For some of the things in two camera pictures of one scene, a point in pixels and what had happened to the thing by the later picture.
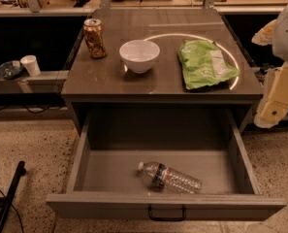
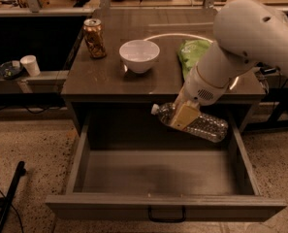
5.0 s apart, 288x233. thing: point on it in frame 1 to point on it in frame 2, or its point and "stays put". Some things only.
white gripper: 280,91 to 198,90
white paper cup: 30,63 stays put
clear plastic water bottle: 157,176 to 206,126
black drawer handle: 167,218 stays put
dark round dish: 7,71 stays put
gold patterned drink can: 93,30 stays put
